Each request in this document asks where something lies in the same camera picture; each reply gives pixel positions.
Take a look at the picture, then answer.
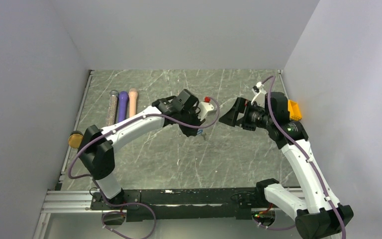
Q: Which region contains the pink microphone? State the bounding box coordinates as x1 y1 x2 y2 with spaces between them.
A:
128 88 138 118

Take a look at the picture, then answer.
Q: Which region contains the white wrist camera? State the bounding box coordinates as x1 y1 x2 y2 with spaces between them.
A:
197 97 216 121
251 82 267 107

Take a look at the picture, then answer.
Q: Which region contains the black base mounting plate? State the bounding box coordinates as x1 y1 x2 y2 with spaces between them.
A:
90 187 271 222

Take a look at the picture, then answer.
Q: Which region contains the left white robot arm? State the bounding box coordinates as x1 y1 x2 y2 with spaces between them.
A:
75 94 216 209

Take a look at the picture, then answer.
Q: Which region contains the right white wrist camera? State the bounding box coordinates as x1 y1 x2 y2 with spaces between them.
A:
251 82 267 107

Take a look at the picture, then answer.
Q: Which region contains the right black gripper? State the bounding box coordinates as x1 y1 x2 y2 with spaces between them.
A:
219 97 274 131

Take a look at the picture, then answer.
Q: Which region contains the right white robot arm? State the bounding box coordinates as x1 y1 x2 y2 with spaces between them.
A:
219 92 354 239

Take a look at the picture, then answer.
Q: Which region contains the aluminium frame rail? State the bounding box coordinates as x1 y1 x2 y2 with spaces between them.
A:
33 191 93 239

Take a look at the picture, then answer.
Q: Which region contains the purple microphone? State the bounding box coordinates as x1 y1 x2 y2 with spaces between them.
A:
117 91 129 122

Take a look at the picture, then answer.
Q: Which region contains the round gold black disc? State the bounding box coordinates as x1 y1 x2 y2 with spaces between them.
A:
68 130 84 149

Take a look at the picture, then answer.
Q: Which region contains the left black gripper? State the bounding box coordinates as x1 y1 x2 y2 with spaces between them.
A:
178 108 206 137

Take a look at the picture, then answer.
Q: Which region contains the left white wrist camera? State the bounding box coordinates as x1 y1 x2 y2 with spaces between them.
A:
197 97 216 121

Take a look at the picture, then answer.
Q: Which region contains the glitter grey microphone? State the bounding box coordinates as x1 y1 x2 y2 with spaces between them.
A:
105 90 119 126

